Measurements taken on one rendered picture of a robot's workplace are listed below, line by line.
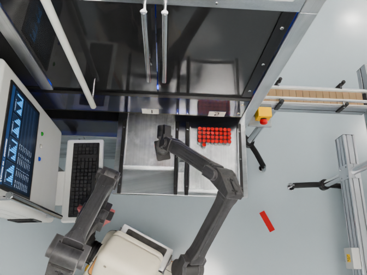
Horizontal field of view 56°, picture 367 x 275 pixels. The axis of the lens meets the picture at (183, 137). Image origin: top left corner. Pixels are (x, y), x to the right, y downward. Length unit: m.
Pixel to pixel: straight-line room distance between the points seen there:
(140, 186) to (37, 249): 1.20
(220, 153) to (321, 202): 1.28
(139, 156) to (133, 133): 0.13
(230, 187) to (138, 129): 0.83
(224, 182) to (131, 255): 0.41
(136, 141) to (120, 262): 0.79
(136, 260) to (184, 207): 1.44
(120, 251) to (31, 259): 1.57
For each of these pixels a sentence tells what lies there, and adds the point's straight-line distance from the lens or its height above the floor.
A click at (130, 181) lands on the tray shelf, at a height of 0.88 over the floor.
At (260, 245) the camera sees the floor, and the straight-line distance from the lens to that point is 2.73.
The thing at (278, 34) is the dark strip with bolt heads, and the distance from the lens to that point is 1.24.
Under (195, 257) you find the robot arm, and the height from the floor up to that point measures 1.32.
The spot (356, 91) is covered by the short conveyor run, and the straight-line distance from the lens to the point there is 2.17.
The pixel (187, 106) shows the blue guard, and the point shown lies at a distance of 1.70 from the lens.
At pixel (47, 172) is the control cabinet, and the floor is 0.97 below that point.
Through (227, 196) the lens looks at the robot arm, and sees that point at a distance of 1.18.
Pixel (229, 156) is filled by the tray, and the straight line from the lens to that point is 1.86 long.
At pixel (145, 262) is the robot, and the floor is 1.36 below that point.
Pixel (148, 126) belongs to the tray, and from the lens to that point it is 1.88.
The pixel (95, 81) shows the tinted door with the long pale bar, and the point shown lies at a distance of 1.55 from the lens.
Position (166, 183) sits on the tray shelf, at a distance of 1.79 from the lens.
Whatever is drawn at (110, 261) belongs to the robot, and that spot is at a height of 1.39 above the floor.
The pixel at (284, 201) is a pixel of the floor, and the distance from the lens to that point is 2.83.
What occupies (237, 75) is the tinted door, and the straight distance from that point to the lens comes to 1.46.
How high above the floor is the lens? 2.63
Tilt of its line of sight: 70 degrees down
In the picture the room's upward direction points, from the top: 10 degrees clockwise
